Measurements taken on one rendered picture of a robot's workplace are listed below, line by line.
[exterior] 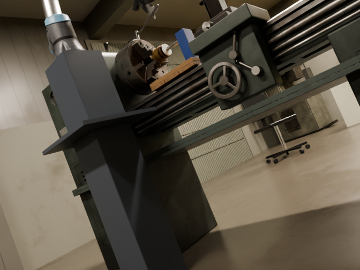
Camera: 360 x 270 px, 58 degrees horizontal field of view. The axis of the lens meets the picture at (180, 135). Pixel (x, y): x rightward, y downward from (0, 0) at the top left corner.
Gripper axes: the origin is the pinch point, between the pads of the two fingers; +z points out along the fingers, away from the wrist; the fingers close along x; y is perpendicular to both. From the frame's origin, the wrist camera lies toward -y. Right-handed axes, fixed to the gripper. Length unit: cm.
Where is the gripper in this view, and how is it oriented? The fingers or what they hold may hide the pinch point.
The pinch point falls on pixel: (152, 17)
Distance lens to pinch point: 208.1
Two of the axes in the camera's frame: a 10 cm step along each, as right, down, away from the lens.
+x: 4.8, -3.7, 8.0
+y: 7.3, -3.4, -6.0
